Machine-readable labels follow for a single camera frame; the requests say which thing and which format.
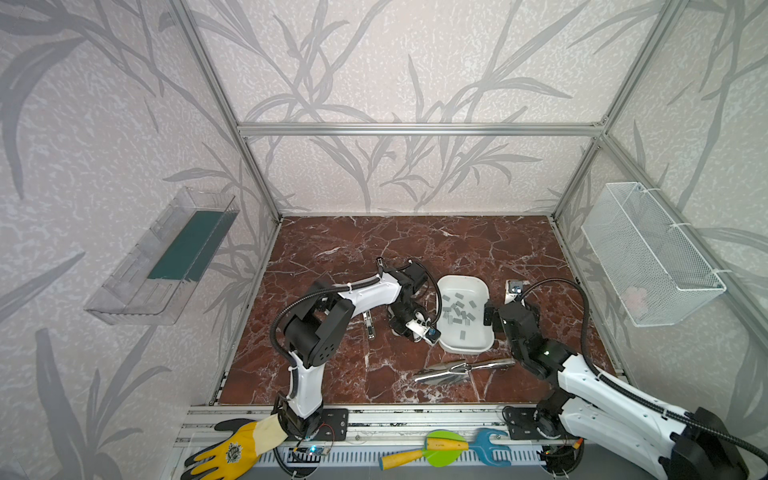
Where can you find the white rectangular staple tray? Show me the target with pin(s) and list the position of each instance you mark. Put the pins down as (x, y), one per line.
(461, 321)

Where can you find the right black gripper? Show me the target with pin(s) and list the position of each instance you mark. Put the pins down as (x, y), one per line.
(501, 312)

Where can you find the right electronics board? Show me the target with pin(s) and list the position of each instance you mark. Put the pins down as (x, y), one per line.
(560, 461)

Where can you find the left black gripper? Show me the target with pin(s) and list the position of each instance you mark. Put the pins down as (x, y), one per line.
(405, 318)

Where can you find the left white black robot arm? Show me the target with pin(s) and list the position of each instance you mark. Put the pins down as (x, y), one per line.
(308, 332)

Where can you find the left electronics board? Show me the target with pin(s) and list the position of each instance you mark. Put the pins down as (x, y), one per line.
(312, 454)

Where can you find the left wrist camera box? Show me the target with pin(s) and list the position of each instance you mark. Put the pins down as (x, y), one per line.
(422, 331)

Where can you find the pink item in basket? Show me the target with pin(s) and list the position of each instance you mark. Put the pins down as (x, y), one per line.
(635, 300)

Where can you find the white wire mesh basket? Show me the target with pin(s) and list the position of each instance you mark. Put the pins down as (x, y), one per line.
(639, 244)

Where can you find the blue plastic toy wrench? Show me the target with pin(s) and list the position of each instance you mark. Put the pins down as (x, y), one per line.
(485, 449)

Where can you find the yellow work glove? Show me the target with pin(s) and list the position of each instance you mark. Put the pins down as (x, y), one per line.
(231, 458)

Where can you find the silver metal garden trowel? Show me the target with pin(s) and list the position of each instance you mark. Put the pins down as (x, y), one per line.
(458, 371)

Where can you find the electronics board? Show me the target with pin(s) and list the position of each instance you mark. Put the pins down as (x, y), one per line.
(560, 461)
(312, 454)

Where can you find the yellow green toy tool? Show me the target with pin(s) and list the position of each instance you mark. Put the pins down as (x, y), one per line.
(441, 448)

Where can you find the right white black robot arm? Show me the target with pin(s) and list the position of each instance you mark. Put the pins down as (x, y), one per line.
(666, 441)

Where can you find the clear acrylic wall shelf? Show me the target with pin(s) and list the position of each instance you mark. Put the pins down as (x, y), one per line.
(154, 282)

